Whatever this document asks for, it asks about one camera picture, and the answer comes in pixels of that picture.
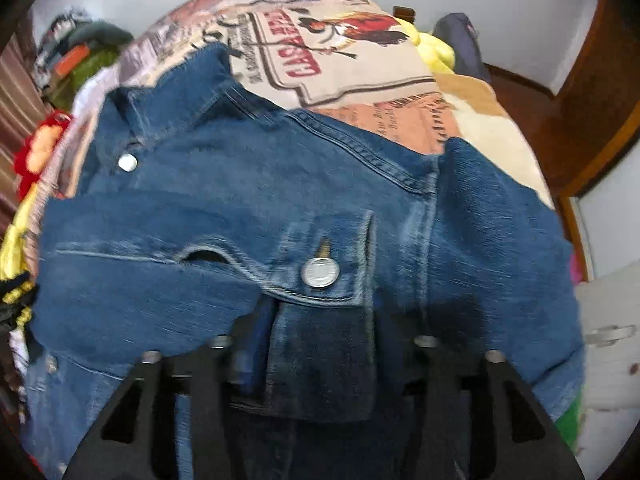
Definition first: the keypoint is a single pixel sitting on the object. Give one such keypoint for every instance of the dark grey cloth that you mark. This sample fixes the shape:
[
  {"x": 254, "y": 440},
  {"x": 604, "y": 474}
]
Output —
[{"x": 462, "y": 45}]

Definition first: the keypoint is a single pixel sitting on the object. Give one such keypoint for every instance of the green cloth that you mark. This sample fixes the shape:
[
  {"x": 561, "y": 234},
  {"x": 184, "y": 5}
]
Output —
[{"x": 87, "y": 77}]

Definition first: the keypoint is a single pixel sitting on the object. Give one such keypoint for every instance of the printed blanket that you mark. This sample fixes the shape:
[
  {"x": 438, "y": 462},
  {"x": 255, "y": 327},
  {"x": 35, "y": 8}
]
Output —
[{"x": 350, "y": 60}]

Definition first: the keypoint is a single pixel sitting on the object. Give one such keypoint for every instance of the blue denim jacket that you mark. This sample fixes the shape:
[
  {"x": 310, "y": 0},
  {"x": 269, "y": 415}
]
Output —
[{"x": 200, "y": 185}]

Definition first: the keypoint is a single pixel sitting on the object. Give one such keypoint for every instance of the red plush toy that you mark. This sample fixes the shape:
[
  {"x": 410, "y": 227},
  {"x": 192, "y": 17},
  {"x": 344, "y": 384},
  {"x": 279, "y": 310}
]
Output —
[{"x": 22, "y": 165}]

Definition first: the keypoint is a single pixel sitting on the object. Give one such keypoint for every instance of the dark wooden bed post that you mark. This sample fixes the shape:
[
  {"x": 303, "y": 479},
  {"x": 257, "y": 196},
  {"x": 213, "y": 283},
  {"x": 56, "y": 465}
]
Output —
[{"x": 403, "y": 13}]

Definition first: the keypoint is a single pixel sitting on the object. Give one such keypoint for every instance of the white cloth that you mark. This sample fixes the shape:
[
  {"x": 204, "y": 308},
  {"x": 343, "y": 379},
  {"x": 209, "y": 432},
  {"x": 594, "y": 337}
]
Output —
[{"x": 92, "y": 92}]

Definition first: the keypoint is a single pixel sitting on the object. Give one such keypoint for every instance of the orange box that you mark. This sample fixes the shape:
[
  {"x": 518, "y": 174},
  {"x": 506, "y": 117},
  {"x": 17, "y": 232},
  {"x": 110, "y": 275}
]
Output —
[{"x": 70, "y": 60}]

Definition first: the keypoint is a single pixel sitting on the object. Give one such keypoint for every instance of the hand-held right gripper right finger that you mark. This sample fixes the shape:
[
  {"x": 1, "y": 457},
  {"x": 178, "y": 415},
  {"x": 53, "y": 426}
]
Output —
[{"x": 430, "y": 385}]

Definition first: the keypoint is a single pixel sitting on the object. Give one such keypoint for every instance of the striped curtain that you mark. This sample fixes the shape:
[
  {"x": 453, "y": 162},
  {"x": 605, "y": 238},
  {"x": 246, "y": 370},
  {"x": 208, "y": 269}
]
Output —
[{"x": 15, "y": 110}]

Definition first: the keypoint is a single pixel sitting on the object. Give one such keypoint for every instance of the pile of mixed clothes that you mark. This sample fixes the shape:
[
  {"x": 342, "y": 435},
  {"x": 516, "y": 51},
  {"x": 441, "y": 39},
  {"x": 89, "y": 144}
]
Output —
[{"x": 95, "y": 30}]

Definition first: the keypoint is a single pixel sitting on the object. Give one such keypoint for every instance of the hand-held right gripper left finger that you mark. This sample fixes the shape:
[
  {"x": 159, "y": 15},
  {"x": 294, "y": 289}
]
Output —
[{"x": 256, "y": 345}]

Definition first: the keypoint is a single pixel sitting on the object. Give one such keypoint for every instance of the white cabinet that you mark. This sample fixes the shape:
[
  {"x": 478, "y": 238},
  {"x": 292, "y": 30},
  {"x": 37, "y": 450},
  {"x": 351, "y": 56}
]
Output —
[{"x": 610, "y": 385}]

